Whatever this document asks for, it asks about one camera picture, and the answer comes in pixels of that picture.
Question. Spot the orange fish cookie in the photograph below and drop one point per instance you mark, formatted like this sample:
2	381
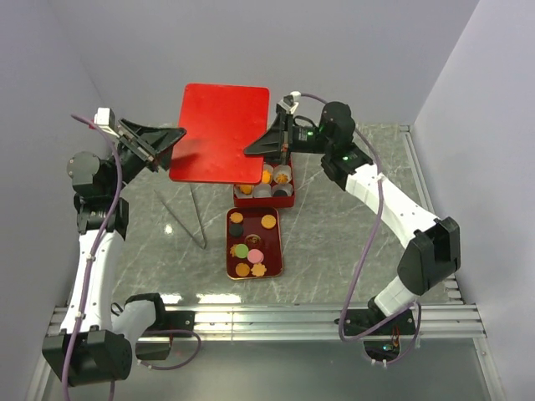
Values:
267	177
246	189

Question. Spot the pink macaron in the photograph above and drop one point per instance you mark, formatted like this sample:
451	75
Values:
255	256

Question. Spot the red cookie box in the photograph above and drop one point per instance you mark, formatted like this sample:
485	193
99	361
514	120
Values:
275	202

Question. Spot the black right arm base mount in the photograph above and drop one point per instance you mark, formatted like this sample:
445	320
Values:
389	338

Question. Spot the green macaron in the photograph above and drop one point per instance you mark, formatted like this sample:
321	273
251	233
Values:
241	251

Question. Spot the white paper cup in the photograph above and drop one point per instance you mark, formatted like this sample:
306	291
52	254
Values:
238	194
262	191
287	187
283	168
268	167

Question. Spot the orange chip cookie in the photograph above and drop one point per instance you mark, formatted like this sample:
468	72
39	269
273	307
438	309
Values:
242	269

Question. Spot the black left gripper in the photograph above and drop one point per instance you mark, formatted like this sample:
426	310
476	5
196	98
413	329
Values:
152	146

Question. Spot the red box lid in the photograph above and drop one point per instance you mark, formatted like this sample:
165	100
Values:
221	121

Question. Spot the orange cookie tray corner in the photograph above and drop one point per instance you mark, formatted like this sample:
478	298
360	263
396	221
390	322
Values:
258	270

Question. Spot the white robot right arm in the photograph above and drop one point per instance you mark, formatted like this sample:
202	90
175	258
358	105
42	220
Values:
432	246

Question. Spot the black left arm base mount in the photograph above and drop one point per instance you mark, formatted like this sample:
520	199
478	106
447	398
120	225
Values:
156	342

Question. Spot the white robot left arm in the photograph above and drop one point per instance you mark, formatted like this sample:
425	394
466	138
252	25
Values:
92	345

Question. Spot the round orange sandwich biscuit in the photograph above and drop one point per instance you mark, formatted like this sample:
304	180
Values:
268	221

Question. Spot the dark red gold-rimmed tray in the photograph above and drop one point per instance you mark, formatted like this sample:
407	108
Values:
255	237

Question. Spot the orange flower cookie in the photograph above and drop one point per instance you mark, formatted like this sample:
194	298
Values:
236	218

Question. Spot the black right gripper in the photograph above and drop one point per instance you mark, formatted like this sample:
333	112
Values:
277	144

